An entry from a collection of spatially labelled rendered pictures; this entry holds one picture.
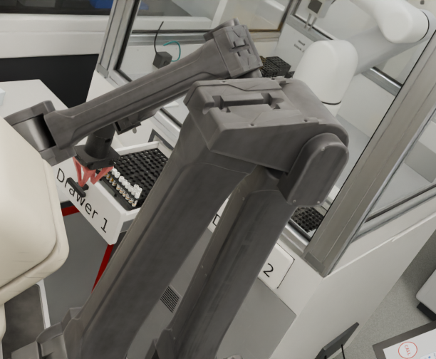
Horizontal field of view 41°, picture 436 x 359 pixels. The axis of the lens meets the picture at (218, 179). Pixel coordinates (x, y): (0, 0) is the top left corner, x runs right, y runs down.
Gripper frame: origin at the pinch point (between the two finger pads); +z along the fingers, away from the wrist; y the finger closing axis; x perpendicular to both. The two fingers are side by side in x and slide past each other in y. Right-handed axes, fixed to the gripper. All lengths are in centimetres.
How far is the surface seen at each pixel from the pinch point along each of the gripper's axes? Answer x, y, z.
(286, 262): -41, 36, 3
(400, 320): -53, 186, 93
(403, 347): -76, 30, -5
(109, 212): -6.9, 3.6, 5.4
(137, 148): 15.4, 29.8, 5.7
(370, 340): -52, 156, 93
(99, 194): -1.7, 3.5, 3.4
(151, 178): 1.0, 23.7, 4.9
